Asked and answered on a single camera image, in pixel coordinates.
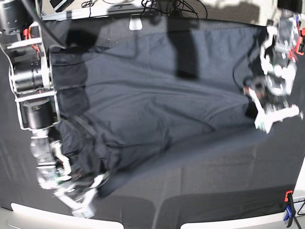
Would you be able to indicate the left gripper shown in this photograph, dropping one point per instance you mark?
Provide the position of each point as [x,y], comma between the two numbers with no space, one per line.
[268,99]

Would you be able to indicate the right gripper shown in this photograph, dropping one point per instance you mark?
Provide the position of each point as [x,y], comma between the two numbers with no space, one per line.
[77,194]

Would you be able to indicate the dark navy t-shirt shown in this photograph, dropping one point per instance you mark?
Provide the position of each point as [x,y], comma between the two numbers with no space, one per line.
[155,102]

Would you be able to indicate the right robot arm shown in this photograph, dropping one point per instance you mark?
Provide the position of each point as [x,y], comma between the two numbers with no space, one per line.
[31,81]

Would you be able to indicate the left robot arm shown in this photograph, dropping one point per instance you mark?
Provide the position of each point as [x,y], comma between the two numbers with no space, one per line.
[277,52]

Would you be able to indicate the black table cover cloth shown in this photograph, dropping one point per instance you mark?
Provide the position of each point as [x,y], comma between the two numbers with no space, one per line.
[248,182]

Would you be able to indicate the red black clamp right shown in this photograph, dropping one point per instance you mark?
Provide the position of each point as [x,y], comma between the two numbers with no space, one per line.
[300,47]

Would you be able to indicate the blue orange clamp bottom right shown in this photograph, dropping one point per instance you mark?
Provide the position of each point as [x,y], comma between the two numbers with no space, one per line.
[290,210]

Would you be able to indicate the black box on floor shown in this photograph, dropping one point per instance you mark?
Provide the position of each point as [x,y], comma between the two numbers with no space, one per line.
[60,5]

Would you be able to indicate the white mount plate top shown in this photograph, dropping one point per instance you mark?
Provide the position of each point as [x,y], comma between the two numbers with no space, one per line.
[135,23]

